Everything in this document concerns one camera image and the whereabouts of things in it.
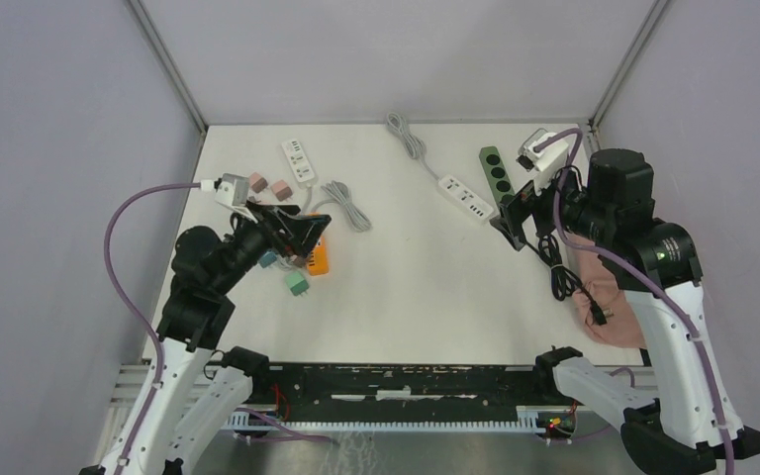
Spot grey far strip cable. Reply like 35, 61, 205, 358
385, 111, 443, 183

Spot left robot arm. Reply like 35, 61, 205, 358
82, 202, 332, 474

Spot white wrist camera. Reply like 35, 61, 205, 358
215, 173, 253, 220
517, 128, 571, 194

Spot orange power strip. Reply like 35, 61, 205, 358
306, 235, 330, 277

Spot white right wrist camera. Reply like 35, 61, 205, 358
517, 128, 571, 194

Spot white slotted cable duct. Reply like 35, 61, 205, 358
222, 409, 545, 434

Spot black mounting base plate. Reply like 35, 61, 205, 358
249, 362, 573, 423

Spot black green strip cable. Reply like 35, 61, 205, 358
536, 235, 611, 328

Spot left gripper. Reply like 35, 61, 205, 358
213, 198, 331, 294

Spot teal USB adapter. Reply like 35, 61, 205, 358
258, 250, 278, 268

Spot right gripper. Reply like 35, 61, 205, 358
490, 156, 616, 248

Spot grey coiled orange strip cable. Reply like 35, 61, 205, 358
321, 181, 374, 235

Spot white power strip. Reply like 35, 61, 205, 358
281, 139, 318, 189
436, 174, 494, 224

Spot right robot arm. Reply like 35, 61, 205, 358
493, 148, 760, 474

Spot pink cloth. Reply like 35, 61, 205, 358
570, 249, 647, 349

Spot green power strip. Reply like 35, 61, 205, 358
479, 145, 515, 205

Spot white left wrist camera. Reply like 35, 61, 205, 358
215, 173, 253, 220

